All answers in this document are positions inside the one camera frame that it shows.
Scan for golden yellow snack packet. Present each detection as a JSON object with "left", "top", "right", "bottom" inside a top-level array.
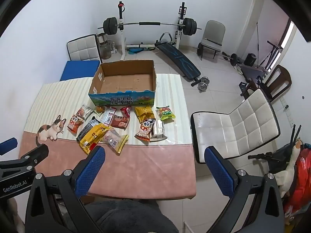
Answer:
[{"left": 134, "top": 105, "right": 155, "bottom": 123}]

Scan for grey chair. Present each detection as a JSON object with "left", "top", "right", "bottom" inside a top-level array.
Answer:
[{"left": 197, "top": 20, "right": 226, "bottom": 61}]

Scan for yellow black label snack packet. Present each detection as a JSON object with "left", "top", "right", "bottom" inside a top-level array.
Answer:
[{"left": 79, "top": 123, "right": 110, "bottom": 155}]

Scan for blue mat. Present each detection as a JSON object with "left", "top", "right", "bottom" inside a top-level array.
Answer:
[{"left": 59, "top": 60, "right": 101, "bottom": 81}]

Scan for red panda print snack packet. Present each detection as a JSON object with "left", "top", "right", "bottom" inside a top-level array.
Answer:
[
  {"left": 135, "top": 118, "right": 156, "bottom": 143},
  {"left": 67, "top": 115, "right": 85, "bottom": 134}
]

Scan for chrome dumbbell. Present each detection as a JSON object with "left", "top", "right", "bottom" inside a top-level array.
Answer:
[{"left": 197, "top": 76, "right": 210, "bottom": 92}]

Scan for glass jar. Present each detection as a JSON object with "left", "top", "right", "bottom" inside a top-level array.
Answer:
[{"left": 98, "top": 33, "right": 113, "bottom": 60}]

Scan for person's dark fleece clothing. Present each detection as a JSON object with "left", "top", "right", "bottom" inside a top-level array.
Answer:
[{"left": 58, "top": 199, "right": 181, "bottom": 233}]

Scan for grey cartoon face snack packet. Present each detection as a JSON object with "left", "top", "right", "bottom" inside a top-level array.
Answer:
[{"left": 77, "top": 104, "right": 94, "bottom": 121}]

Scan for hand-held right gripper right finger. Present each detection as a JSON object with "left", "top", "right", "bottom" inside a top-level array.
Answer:
[{"left": 204, "top": 146, "right": 285, "bottom": 233}]

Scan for striped pink cat print tablecloth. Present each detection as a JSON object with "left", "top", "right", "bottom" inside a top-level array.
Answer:
[{"left": 19, "top": 73, "right": 197, "bottom": 199}]

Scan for black blue sit-up bench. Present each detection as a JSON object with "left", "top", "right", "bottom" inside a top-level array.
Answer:
[{"left": 155, "top": 32, "right": 202, "bottom": 82}]

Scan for black tripod stand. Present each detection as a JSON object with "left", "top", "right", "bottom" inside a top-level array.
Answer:
[{"left": 255, "top": 21, "right": 284, "bottom": 69}]

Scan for pink snack packet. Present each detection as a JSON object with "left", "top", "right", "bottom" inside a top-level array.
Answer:
[{"left": 100, "top": 127, "right": 129, "bottom": 155}]

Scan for white cracker packet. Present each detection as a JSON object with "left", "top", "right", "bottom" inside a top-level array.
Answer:
[{"left": 150, "top": 119, "right": 168, "bottom": 141}]

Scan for green candy ball packet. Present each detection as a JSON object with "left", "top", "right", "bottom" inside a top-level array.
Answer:
[{"left": 156, "top": 106, "right": 176, "bottom": 121}]

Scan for white squat rack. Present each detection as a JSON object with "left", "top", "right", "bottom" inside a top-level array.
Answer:
[{"left": 118, "top": 2, "right": 188, "bottom": 61}]

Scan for small white padded chair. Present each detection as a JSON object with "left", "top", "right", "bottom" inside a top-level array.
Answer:
[{"left": 67, "top": 34, "right": 103, "bottom": 63}]

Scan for large white padded chair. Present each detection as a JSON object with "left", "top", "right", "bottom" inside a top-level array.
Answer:
[{"left": 190, "top": 89, "right": 281, "bottom": 164}]

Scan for black folding frame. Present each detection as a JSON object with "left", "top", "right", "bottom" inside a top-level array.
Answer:
[{"left": 248, "top": 125, "right": 303, "bottom": 176}]

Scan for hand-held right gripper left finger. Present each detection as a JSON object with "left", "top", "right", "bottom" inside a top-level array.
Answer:
[{"left": 25, "top": 146, "right": 106, "bottom": 233}]

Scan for printed cardboard box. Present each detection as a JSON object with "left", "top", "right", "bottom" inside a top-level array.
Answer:
[{"left": 88, "top": 60, "right": 156, "bottom": 106}]

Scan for dark red snack packet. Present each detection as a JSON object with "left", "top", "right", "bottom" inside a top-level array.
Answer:
[{"left": 110, "top": 115, "right": 130, "bottom": 130}]

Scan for white red striped snack packet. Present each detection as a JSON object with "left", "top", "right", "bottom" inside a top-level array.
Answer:
[{"left": 101, "top": 107, "right": 117, "bottom": 126}]

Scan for brown wooden chair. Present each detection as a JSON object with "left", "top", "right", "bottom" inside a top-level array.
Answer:
[{"left": 257, "top": 64, "right": 293, "bottom": 103}]

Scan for white goose plush toy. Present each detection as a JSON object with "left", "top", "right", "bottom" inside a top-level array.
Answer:
[{"left": 274, "top": 138, "right": 305, "bottom": 198}]

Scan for red bag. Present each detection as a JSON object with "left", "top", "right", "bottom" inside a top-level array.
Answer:
[{"left": 283, "top": 148, "right": 311, "bottom": 220}]

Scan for black speaker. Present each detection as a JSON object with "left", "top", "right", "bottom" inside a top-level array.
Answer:
[{"left": 244, "top": 53, "right": 258, "bottom": 67}]

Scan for black plate barbell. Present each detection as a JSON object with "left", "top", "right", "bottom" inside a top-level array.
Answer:
[{"left": 98, "top": 17, "right": 202, "bottom": 36}]

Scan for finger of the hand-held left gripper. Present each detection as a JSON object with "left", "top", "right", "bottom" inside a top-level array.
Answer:
[
  {"left": 0, "top": 137, "right": 18, "bottom": 156},
  {"left": 21, "top": 144, "right": 49, "bottom": 169}
]

